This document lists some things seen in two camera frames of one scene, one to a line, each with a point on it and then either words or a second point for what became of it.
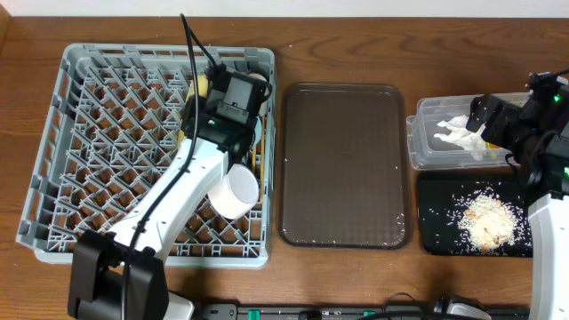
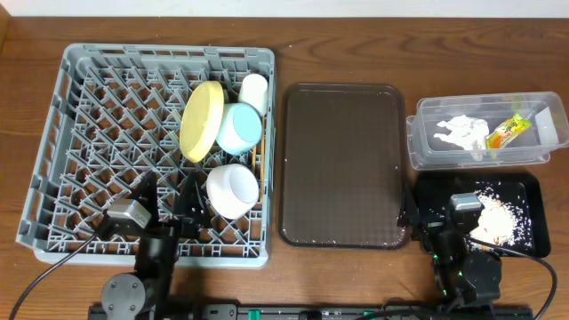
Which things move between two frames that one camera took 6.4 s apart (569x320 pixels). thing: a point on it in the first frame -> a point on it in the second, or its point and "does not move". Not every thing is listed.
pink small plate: (236, 193) does not move
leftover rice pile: (490, 224) does not move
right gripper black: (491, 123) -> (432, 227)
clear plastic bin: (438, 138) does not move
